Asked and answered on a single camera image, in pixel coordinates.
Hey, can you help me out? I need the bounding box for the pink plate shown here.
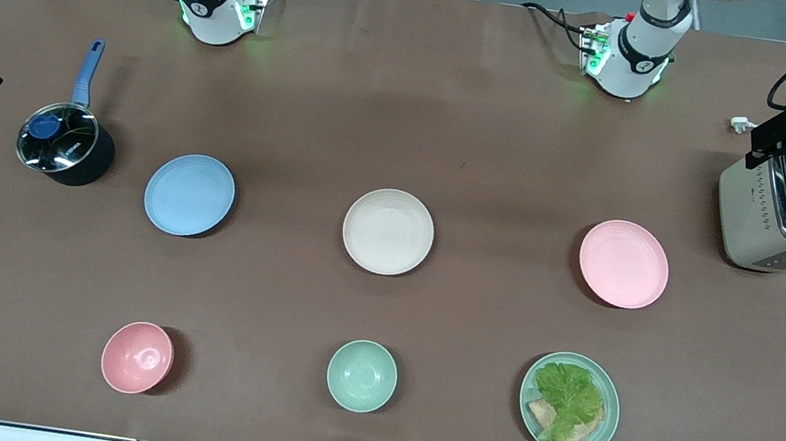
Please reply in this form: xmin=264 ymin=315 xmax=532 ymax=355
xmin=572 ymin=215 xmax=676 ymax=315

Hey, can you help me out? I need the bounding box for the blue plate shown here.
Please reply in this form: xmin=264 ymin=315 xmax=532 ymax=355
xmin=139 ymin=147 xmax=241 ymax=244

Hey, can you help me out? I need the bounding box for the glass lid with blue knob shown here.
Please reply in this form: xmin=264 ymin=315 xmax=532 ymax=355
xmin=14 ymin=96 xmax=104 ymax=178

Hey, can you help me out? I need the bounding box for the green plate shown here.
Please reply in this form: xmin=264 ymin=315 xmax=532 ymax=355
xmin=513 ymin=347 xmax=628 ymax=441

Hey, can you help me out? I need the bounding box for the green lettuce leaf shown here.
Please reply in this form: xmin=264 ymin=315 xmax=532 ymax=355
xmin=526 ymin=359 xmax=608 ymax=441

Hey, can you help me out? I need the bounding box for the pink bowl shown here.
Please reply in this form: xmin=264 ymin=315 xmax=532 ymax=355
xmin=97 ymin=317 xmax=179 ymax=400

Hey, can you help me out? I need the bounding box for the brown bread slice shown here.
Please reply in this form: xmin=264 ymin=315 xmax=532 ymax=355
xmin=523 ymin=396 xmax=606 ymax=441

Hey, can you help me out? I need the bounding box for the beige plate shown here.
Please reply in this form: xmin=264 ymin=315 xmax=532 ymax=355
xmin=337 ymin=183 xmax=440 ymax=282

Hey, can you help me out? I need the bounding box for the green bowl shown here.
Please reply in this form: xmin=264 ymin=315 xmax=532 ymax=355
xmin=322 ymin=335 xmax=402 ymax=418

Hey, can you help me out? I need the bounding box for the dark pot with blue handle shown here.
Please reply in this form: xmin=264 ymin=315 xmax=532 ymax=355
xmin=12 ymin=30 xmax=132 ymax=193

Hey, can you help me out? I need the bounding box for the black arm base cable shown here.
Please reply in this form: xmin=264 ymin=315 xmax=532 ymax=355
xmin=516 ymin=0 xmax=597 ymax=53

